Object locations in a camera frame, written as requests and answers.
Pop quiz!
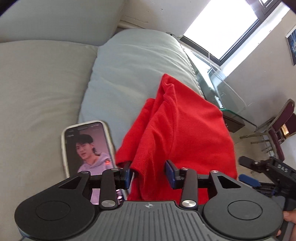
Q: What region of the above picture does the maroon metal-framed chair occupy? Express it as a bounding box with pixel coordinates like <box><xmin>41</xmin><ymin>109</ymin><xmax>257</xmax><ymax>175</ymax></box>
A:
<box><xmin>239</xmin><ymin>98</ymin><xmax>296</xmax><ymax>163</ymax></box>

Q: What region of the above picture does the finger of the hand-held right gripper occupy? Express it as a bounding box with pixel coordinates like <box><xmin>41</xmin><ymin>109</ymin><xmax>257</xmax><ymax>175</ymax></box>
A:
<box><xmin>239</xmin><ymin>174</ymin><xmax>260</xmax><ymax>187</ymax></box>
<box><xmin>239</xmin><ymin>156</ymin><xmax>274</xmax><ymax>174</ymax></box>

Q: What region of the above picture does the dark brown box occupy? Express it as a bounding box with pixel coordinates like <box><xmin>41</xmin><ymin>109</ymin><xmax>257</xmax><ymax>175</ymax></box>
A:
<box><xmin>223</xmin><ymin>111</ymin><xmax>246</xmax><ymax>133</ymax></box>

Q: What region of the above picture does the light grey armrest cushion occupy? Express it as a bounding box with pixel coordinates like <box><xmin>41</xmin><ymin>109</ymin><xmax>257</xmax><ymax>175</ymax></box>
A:
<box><xmin>77</xmin><ymin>29</ymin><xmax>206</xmax><ymax>163</ymax></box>

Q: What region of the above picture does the red shirt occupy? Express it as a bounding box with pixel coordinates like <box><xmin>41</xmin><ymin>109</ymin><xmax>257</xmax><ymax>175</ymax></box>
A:
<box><xmin>115</xmin><ymin>74</ymin><xmax>238</xmax><ymax>205</ymax></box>

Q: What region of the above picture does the person's right hand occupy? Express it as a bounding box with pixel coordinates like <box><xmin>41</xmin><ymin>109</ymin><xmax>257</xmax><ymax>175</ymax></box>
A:
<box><xmin>276</xmin><ymin>209</ymin><xmax>296</xmax><ymax>237</ymax></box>

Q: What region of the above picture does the framed wall picture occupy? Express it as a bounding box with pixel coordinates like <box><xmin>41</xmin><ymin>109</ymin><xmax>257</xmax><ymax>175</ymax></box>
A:
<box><xmin>285</xmin><ymin>30</ymin><xmax>296</xmax><ymax>66</ymax></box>

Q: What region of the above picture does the glass side table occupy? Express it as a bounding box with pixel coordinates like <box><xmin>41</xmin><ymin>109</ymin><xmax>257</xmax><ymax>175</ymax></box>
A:
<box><xmin>192</xmin><ymin>50</ymin><xmax>258</xmax><ymax>130</ymax></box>

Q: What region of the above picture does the grey sofa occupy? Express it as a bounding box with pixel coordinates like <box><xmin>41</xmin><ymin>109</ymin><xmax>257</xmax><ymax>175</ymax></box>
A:
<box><xmin>0</xmin><ymin>0</ymin><xmax>208</xmax><ymax>186</ymax></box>

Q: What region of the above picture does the smartphone in white case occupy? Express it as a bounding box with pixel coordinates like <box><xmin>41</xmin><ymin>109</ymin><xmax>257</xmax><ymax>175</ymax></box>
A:
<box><xmin>61</xmin><ymin>120</ymin><xmax>129</xmax><ymax>205</ymax></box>

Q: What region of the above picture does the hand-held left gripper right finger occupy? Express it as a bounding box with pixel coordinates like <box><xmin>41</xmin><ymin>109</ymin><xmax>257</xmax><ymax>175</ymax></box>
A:
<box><xmin>164</xmin><ymin>160</ymin><xmax>251</xmax><ymax>208</ymax></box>

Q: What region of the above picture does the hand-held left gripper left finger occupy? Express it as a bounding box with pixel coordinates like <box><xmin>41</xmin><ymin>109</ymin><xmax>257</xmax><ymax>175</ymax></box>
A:
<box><xmin>50</xmin><ymin>161</ymin><xmax>134</xmax><ymax>208</ymax></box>

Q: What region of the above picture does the black-framed window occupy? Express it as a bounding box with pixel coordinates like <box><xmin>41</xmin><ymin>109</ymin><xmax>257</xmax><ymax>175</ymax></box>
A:
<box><xmin>180</xmin><ymin>0</ymin><xmax>294</xmax><ymax>62</ymax></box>

